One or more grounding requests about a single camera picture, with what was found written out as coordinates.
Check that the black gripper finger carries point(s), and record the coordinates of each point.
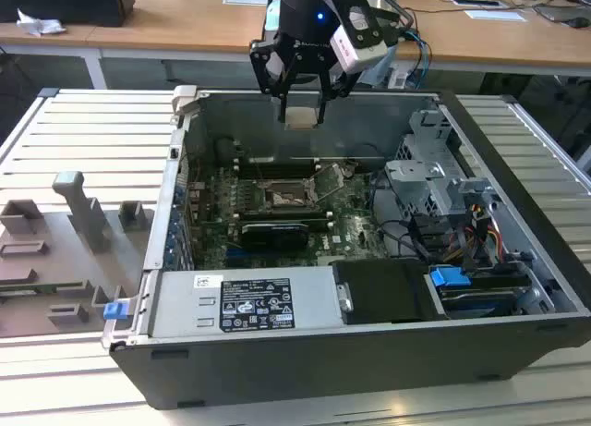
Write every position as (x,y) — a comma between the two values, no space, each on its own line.
(333,86)
(270,81)

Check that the small square CPU plate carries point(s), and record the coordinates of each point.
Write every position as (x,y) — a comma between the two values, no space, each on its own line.
(302,119)

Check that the black RAM slot bank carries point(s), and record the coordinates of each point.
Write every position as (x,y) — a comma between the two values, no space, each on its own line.
(272,168)
(281,214)

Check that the CPU socket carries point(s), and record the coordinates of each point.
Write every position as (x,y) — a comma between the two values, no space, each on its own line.
(284,198)

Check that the wooden desk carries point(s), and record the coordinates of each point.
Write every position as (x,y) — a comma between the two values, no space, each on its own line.
(184,24)

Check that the grey metal drive cage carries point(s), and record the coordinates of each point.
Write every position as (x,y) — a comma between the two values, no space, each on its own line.
(415,176)

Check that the green motherboard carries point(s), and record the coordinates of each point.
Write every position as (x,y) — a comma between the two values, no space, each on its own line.
(351,232)

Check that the black expansion card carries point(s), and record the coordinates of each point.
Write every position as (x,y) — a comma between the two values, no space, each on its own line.
(272,239)

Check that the black box on desk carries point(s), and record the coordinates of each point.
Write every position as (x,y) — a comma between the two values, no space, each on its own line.
(64,3)

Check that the hard disk in blue carrier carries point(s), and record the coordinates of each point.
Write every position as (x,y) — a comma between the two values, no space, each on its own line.
(450,277)

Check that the crumpled white paper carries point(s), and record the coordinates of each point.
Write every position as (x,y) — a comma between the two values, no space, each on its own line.
(39,24)

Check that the grey power supply unit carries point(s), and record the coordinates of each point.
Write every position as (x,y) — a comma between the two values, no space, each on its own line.
(184,306)

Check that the black computer mouse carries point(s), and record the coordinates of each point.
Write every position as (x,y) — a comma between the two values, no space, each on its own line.
(576,22)

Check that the grey parts rack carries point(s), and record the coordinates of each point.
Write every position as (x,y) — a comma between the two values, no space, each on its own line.
(55,246)

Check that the blue case latch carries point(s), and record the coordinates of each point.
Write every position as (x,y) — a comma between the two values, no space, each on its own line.
(114,311)

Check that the black open PC case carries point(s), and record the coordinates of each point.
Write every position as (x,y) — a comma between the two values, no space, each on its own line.
(323,366)

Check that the green circuit board strip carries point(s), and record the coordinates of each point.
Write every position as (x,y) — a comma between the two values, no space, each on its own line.
(46,287)

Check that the white wrist camera, black bracket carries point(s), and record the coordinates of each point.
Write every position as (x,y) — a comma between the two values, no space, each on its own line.
(358,47)

